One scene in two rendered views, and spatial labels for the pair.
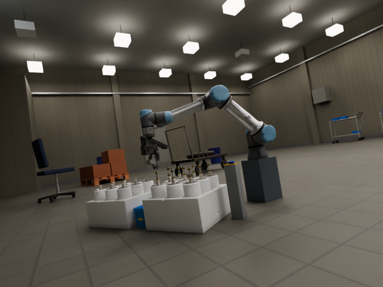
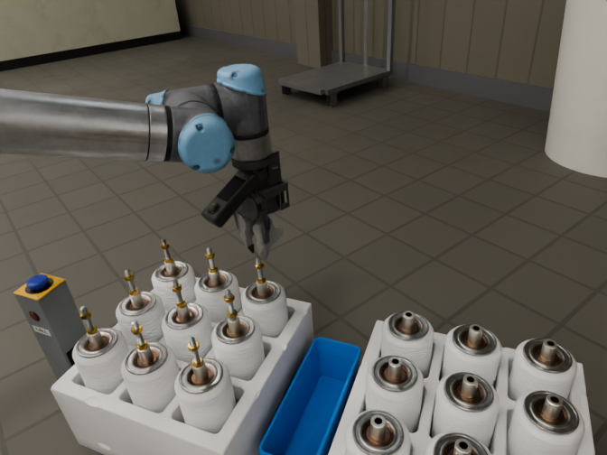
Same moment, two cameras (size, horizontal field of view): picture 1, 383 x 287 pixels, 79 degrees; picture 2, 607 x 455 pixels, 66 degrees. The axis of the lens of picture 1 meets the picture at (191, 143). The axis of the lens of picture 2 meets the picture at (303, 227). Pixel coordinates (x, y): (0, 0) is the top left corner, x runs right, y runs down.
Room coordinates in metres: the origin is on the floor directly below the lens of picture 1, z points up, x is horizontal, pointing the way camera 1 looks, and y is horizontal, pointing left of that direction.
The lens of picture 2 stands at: (2.19, 0.24, 0.88)
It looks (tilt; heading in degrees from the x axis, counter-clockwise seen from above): 32 degrees down; 174
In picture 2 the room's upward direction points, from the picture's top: 4 degrees counter-clockwise
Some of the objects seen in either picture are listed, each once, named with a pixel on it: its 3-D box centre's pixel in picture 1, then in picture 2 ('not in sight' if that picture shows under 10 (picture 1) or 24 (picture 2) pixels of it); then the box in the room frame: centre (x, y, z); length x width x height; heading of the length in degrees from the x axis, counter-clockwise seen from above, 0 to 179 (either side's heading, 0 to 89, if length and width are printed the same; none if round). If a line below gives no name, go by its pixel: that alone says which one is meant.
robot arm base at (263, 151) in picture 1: (256, 151); not in sight; (1.72, -0.47, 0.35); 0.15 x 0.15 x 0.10
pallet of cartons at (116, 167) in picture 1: (102, 167); not in sight; (6.54, 2.59, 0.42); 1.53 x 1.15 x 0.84; 28
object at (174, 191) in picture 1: (176, 199); (221, 312); (1.35, 0.14, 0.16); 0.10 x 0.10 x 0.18
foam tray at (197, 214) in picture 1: (188, 205); (199, 371); (1.45, 0.07, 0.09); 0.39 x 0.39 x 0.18; 59
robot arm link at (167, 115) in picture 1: (162, 118); (186, 116); (1.45, 0.16, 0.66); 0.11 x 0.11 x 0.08; 14
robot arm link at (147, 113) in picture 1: (147, 119); (241, 101); (1.40, 0.25, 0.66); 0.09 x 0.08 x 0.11; 104
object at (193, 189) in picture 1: (193, 199); (180, 301); (1.29, 0.03, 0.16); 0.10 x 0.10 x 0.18
